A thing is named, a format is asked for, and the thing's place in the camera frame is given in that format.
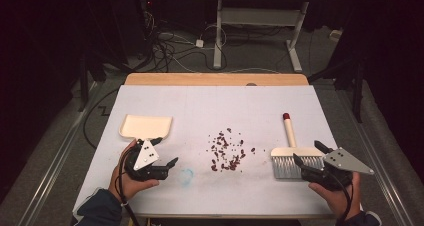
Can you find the cream plastic dustpan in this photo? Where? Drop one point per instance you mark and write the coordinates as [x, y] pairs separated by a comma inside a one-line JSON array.
[[146, 126]]

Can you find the person's right hand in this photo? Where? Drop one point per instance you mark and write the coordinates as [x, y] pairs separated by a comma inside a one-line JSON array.
[[336, 199]]

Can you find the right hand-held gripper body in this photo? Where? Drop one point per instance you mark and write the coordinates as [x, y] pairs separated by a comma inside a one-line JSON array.
[[343, 162]]

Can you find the black stand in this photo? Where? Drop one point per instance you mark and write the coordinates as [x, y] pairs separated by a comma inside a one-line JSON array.
[[83, 86], [357, 92]]

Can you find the small white box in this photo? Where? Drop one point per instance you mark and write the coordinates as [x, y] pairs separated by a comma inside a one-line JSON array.
[[336, 35]]

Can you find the white table mat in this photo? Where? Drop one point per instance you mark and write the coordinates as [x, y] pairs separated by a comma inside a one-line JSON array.
[[206, 109]]

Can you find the cream hand brush grey bristles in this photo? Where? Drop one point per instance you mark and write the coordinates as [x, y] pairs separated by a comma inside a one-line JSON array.
[[289, 132]]

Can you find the grey table grommet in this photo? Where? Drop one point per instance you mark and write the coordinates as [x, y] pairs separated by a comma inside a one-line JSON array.
[[251, 84]]

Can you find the white metal desk frame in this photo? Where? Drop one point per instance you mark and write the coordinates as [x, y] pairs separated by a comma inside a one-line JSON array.
[[218, 36]]

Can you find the white power adapter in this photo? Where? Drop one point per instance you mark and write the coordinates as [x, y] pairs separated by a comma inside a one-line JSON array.
[[199, 43]]

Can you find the wooden table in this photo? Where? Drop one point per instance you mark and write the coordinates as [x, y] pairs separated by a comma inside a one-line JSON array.
[[216, 79]]

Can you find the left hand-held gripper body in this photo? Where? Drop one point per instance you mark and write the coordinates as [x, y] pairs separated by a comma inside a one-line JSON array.
[[146, 155]]

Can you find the person's left hand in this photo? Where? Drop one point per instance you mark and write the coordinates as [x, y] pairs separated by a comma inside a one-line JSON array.
[[125, 184]]

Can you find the scatter of red beans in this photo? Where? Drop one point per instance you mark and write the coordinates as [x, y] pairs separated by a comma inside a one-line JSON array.
[[225, 152]]

